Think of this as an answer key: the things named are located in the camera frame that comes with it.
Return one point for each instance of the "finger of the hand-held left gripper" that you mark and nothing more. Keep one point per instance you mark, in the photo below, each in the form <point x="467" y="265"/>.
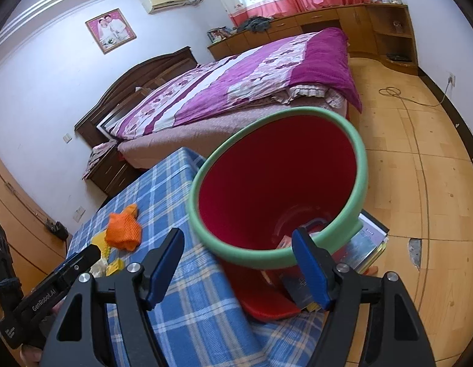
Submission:
<point x="80" y="263"/>

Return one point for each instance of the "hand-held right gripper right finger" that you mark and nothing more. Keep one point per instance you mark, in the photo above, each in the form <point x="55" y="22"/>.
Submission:
<point x="311" y="271"/>

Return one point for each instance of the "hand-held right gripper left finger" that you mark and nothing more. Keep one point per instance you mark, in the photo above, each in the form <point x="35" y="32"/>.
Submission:
<point x="166" y="263"/>

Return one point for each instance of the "yellow foam net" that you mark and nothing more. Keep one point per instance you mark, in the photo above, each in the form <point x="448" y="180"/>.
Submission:
<point x="102" y="245"/>

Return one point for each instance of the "red bin with green rim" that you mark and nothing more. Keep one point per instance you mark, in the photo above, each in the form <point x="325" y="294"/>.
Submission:
<point x="278" y="160"/>

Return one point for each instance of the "small yellow packet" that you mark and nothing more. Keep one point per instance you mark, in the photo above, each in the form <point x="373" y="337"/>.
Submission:
<point x="115" y="267"/>

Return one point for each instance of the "black power strip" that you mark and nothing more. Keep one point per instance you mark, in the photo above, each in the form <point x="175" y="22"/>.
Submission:
<point x="57" y="229"/>

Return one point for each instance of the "orange foam net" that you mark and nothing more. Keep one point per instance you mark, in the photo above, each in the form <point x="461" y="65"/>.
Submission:
<point x="124" y="229"/>

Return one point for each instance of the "blue plaid blanket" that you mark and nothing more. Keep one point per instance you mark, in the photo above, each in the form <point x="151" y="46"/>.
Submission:
<point x="206" y="313"/>

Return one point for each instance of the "wooden wardrobe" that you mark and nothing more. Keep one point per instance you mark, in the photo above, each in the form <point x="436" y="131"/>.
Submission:
<point x="15" y="198"/>

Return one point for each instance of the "dark wooden nightstand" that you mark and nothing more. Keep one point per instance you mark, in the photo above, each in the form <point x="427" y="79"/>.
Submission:
<point x="114" y="176"/>

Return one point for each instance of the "pink patterned cloth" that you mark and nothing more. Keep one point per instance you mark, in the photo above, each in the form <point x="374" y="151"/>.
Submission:
<point x="97" y="156"/>

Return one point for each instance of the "white framed board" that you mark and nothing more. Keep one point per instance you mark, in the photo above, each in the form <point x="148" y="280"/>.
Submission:
<point x="103" y="124"/>

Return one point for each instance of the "dark wooden headboard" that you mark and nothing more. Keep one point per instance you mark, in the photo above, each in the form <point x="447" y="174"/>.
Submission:
<point x="145" y="72"/>

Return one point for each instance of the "bed with purple blanket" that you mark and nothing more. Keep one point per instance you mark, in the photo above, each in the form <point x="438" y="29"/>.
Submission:
<point x="259" y="68"/>

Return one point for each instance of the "row of books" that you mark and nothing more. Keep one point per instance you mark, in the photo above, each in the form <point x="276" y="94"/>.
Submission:
<point x="219" y="34"/>

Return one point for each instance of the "wooden corner shelf unit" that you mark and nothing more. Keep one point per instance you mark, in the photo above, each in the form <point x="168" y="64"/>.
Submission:
<point x="391" y="42"/>

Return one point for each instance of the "long wooden cabinet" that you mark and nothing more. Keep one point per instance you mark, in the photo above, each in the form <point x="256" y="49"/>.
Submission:
<point x="293" y="25"/>

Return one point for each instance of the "pile of dark clothes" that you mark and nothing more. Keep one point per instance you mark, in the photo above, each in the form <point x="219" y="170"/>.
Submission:
<point x="255" y="25"/>

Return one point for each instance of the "low white wall socket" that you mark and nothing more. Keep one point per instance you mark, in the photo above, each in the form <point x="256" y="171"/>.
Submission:
<point x="80" y="214"/>

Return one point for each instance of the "white light switch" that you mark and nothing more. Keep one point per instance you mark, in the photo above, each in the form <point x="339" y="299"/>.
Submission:
<point x="67" y="137"/>

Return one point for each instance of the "framed wall photo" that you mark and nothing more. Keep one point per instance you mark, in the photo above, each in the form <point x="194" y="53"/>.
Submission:
<point x="110" y="30"/>

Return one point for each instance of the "wall air conditioner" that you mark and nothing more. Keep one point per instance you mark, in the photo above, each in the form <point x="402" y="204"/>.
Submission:
<point x="164" y="3"/>

